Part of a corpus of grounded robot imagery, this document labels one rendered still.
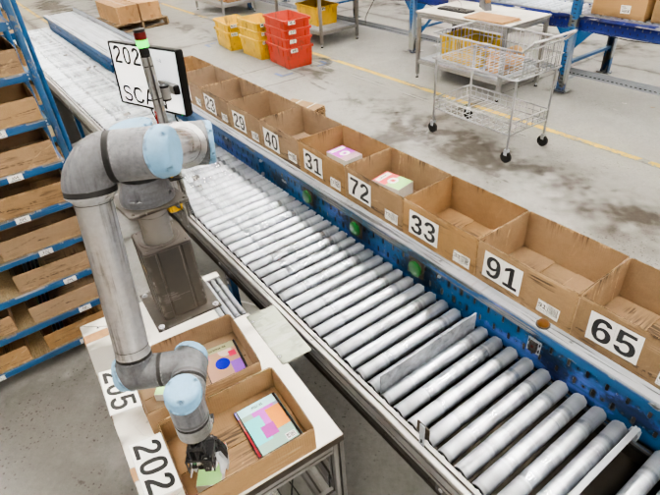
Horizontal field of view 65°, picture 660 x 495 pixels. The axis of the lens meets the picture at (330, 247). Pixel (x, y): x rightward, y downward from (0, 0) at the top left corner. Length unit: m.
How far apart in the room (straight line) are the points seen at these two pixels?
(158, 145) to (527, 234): 1.47
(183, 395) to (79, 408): 1.76
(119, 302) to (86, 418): 1.69
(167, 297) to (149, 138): 0.99
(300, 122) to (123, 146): 2.05
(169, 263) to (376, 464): 1.27
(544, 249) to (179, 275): 1.40
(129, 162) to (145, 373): 0.55
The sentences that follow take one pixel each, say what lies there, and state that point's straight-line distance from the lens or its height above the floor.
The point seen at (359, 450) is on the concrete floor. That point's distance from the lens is 2.53.
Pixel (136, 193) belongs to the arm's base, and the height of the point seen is 1.30.
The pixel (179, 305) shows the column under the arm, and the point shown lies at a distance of 2.11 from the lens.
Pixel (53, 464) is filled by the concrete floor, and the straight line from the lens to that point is 2.89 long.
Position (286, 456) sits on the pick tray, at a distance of 1.59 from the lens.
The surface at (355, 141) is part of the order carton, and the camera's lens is 2.77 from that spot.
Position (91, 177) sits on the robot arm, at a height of 1.64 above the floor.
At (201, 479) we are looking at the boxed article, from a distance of 1.61.
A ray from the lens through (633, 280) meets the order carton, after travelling 2.00.
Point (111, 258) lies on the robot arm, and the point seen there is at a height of 1.44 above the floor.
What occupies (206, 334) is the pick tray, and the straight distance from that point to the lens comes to 1.96.
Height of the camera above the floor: 2.13
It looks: 36 degrees down
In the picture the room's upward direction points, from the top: 4 degrees counter-clockwise
